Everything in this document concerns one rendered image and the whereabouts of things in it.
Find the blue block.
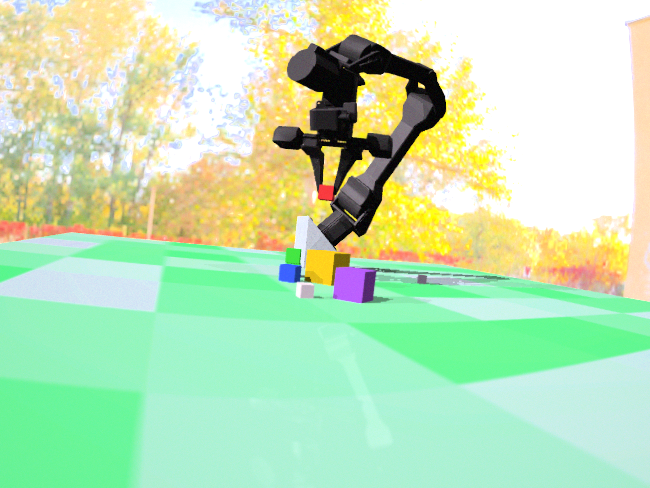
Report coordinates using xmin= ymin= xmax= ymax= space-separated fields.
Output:
xmin=278 ymin=264 xmax=302 ymax=283

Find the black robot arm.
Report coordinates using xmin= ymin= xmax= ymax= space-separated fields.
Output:
xmin=287 ymin=34 xmax=447 ymax=251

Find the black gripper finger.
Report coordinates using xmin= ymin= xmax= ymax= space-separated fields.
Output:
xmin=333 ymin=148 xmax=363 ymax=195
xmin=301 ymin=145 xmax=324 ymax=192

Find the yellow block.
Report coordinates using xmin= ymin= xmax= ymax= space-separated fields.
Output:
xmin=304 ymin=250 xmax=351 ymax=286

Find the red block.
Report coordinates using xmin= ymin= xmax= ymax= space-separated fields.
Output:
xmin=318 ymin=185 xmax=335 ymax=201

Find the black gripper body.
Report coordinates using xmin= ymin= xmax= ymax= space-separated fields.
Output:
xmin=272 ymin=96 xmax=393 ymax=159

